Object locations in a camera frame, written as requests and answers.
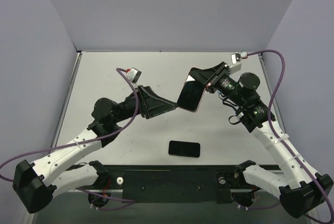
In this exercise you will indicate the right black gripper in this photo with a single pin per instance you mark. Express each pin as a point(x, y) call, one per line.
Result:
point(216, 75)

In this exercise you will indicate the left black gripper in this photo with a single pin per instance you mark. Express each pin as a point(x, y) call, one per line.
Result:
point(142, 102)

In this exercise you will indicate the black phone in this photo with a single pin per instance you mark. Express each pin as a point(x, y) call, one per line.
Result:
point(184, 149)

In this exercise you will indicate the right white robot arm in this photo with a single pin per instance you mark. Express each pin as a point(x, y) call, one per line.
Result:
point(301, 188)

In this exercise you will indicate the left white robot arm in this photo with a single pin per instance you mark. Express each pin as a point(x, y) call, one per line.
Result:
point(38, 182)

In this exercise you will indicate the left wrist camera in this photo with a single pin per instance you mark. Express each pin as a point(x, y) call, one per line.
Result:
point(133, 75)

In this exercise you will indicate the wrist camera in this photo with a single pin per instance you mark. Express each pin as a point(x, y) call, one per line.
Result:
point(236, 59)
point(133, 75)

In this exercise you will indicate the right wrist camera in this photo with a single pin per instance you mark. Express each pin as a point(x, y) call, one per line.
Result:
point(236, 59)

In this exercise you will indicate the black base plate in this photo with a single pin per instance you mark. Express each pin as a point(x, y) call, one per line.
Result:
point(174, 184)

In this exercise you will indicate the aluminium frame rail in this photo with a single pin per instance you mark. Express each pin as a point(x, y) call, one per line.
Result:
point(53, 99)

